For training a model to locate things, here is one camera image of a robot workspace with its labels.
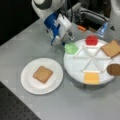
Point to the white divided round tray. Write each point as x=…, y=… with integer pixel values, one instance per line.
x=89, y=59

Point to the toast bread slice back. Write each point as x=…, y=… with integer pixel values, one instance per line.
x=111, y=49

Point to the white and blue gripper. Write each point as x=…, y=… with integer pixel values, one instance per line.
x=58, y=26

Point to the white paper plate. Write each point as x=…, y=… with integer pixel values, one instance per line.
x=34, y=86

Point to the green lettuce piece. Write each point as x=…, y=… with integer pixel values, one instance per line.
x=70, y=48

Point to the toast bread slice front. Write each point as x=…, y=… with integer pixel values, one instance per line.
x=42, y=74

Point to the orange small block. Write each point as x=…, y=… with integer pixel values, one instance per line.
x=82, y=28

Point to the red tomato slice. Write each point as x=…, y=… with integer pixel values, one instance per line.
x=91, y=40

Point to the yellow cheese slice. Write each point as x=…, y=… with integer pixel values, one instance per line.
x=91, y=78

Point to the toast bread slice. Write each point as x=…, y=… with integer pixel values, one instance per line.
x=111, y=49
x=42, y=74

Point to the brown round meat patty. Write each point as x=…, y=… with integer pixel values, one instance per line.
x=114, y=69

